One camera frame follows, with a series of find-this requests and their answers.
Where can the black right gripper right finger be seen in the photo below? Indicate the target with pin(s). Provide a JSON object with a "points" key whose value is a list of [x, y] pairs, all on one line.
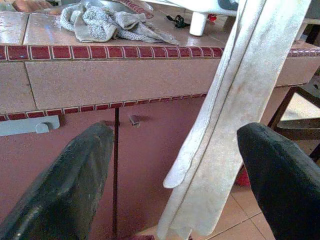
{"points": [[287, 190]]}

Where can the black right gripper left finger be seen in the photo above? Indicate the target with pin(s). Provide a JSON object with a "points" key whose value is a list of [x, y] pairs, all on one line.
{"points": [[62, 190]]}

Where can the red plastic item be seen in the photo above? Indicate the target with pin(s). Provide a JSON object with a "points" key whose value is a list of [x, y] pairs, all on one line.
{"points": [[243, 177]]}

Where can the reddish brown cabinet door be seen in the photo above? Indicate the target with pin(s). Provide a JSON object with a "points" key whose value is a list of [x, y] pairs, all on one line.
{"points": [[37, 150], [155, 130]]}

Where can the dark wooden stool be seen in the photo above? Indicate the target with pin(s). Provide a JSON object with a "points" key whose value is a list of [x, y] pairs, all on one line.
{"points": [[295, 125]]}

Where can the metal cabinet knob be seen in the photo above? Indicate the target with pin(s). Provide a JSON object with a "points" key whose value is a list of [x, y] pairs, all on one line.
{"points": [[134, 120]]}

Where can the long white plastic chair leg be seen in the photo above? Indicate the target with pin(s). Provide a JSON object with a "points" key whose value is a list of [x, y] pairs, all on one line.
{"points": [[240, 100]]}

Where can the grey knitted cloth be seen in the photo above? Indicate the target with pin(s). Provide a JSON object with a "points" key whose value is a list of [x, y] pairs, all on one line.
{"points": [[100, 25]]}

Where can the small red item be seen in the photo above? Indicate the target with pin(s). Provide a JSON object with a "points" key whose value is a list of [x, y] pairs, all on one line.
{"points": [[212, 17]]}

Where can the white plastic rack with foot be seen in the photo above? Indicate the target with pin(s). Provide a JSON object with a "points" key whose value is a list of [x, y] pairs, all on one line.
{"points": [[198, 23]]}

